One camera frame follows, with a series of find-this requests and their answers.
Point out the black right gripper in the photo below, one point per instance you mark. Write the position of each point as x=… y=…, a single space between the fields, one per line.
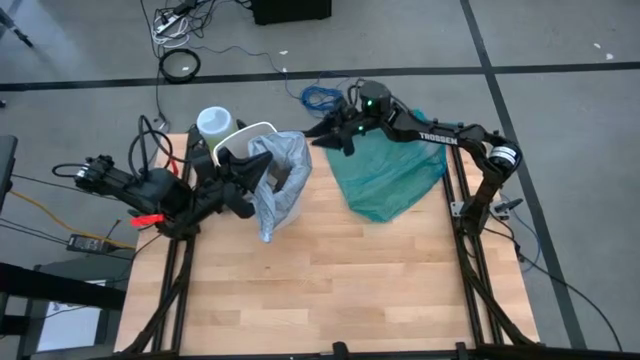
x=350 y=125

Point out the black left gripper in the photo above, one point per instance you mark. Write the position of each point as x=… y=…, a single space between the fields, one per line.
x=210 y=190

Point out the white plastic trash bin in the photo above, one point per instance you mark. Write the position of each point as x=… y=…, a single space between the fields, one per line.
x=250 y=141

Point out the grey plastic bin liner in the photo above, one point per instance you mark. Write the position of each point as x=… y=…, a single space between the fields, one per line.
x=290 y=165

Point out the teal plastic trash bag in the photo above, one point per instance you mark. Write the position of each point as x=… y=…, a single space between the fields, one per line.
x=385 y=180

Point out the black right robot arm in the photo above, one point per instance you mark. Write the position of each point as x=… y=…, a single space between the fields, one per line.
x=437 y=137

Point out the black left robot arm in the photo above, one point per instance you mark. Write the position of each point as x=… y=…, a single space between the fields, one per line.
x=155 y=192

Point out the green disinfecting wipes canister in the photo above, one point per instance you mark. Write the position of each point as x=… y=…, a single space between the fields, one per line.
x=215 y=125

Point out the red plastic tag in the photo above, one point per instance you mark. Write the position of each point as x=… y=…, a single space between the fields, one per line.
x=147 y=220

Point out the black floor box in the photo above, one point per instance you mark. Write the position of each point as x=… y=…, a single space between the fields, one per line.
x=290 y=11

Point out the white power strip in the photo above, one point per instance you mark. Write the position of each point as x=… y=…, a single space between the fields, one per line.
x=167 y=23

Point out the black power adapter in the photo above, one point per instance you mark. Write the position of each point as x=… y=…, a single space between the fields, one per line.
x=90 y=244

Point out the white board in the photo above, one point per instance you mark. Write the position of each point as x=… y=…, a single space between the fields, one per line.
x=70 y=325

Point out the black tripod leg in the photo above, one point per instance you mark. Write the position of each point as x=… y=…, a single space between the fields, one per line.
x=17 y=30

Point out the black metal table frame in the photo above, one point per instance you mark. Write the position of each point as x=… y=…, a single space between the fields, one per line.
x=500 y=353

